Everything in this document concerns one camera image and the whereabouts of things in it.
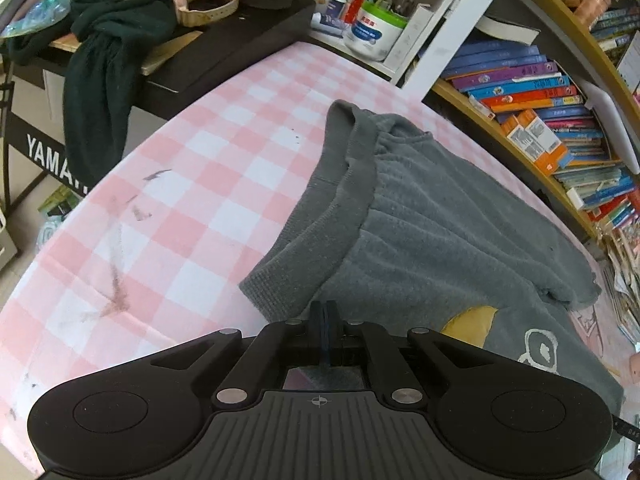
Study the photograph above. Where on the wooden bookshelf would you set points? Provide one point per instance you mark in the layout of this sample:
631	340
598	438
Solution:
565	205

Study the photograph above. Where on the thick grey book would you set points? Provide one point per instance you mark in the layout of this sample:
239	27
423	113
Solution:
505	27

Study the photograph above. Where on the white blue tube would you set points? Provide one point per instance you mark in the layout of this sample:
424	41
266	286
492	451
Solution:
327	24

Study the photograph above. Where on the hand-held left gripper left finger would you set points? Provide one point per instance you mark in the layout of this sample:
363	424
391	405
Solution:
316	332

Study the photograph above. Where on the stack of papers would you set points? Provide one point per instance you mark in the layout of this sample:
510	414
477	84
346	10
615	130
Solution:
625	280

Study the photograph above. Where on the pink checked tablecloth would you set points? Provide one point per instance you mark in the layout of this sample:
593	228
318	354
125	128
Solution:
200	185

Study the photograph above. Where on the orange medicine box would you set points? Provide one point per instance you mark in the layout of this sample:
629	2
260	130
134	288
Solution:
545	145
510	127

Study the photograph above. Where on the white spray bottle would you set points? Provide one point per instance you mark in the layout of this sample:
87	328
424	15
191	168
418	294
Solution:
339	5

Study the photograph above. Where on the thin wooden board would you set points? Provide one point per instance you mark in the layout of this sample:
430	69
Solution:
165	55

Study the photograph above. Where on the black electronic keyboard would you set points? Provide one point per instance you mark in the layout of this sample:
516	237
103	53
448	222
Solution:
240	45

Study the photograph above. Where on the small red white box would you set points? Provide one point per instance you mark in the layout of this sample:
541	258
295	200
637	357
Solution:
482	107

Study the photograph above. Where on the beige wrist band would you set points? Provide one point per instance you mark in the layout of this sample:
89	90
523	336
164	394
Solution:
205	19

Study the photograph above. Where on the row of colourful books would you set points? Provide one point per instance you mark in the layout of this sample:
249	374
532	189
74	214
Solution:
525	75

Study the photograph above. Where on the grey sweatshirt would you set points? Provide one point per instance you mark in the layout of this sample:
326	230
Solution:
425	220

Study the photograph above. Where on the white shelf unit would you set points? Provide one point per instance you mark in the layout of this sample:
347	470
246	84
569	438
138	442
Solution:
450	15

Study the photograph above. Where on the dark green garment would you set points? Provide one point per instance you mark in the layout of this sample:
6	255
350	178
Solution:
95	90

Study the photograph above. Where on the white tub green lid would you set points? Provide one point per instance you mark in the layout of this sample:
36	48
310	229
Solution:
372	35

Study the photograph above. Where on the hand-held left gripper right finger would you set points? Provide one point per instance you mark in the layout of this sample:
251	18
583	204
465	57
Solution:
331	332

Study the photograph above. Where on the white carton box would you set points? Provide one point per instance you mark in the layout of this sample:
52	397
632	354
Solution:
407	40

